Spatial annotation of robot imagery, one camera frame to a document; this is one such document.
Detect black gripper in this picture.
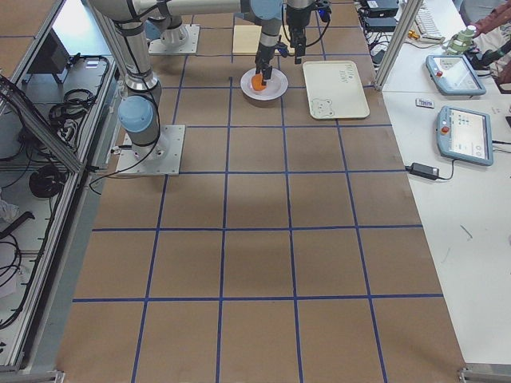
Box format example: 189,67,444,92
254,43,275,85
286,0,311,65

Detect orange fruit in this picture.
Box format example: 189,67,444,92
251,73,267,92

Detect white round plate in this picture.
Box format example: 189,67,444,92
240,69,288,101

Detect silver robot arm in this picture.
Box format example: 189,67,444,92
90,1,318,94
133,1,282,91

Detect cream bear tray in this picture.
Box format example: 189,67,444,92
303,61,370,120

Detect bamboo cutting board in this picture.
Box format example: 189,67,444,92
232,25,295,57

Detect black power brick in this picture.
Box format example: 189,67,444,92
358,0,398,32

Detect white keyboard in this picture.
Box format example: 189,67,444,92
415,8,445,43

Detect small label card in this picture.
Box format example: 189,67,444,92
415,98,435,109

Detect far teach pendant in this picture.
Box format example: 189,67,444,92
425,55,486,96

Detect teach pendant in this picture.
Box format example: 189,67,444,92
436,106,493,166
425,55,486,96

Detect black power adapter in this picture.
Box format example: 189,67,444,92
405,162,439,180

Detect near teach pendant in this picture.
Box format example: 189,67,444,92
436,106,493,166

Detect black monitor box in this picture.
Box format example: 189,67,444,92
28,29,70,84

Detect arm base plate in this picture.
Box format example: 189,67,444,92
116,124,186,176
149,24,200,56

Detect aluminium frame post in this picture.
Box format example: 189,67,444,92
374,0,423,91

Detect aluminium side frame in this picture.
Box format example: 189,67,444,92
1,1,120,381

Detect coiled black cable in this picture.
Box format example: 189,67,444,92
29,164,66,199

